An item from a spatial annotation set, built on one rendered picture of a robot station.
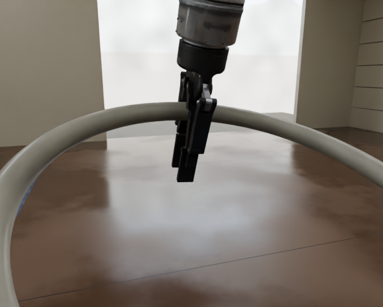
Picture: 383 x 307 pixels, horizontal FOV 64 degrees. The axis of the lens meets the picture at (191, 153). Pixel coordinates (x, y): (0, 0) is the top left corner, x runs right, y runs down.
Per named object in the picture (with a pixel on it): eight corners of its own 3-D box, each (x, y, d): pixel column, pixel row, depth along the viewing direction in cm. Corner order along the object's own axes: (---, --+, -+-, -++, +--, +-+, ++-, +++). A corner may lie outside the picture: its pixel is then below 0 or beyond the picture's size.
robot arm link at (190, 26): (188, -3, 38) (181, 48, 41) (255, 8, 40) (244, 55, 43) (173, -9, 45) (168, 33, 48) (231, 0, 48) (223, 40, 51)
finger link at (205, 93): (208, 72, 48) (220, 75, 43) (204, 106, 49) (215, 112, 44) (193, 71, 47) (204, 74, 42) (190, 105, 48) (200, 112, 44)
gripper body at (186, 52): (174, 32, 48) (167, 89, 52) (187, 45, 41) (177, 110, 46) (219, 38, 50) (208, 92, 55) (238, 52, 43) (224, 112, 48)
